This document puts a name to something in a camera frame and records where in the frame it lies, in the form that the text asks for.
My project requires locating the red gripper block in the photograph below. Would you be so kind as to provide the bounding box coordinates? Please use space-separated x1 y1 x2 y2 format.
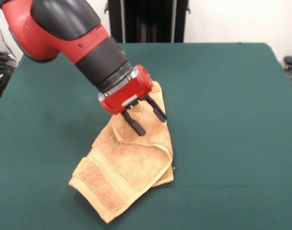
101 64 168 137

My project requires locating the orange terry towel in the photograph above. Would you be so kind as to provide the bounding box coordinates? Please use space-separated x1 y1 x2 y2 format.
68 80 175 225

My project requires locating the dark green table cloth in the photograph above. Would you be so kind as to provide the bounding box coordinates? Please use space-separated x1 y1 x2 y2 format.
0 42 292 230

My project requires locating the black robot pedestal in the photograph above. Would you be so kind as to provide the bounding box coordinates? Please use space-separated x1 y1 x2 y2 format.
105 0 191 44

